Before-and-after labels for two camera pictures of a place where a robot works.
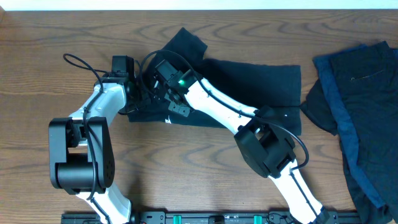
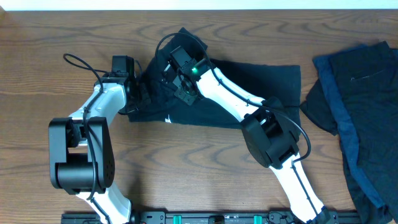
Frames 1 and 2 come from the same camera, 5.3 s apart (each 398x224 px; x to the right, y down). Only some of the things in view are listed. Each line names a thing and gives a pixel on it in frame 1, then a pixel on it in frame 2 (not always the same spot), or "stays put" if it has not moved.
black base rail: x=208 y=217 stays put
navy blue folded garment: x=356 y=78 stays put
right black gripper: x=179 y=109 to x=170 y=76
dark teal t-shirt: x=275 y=88 stays put
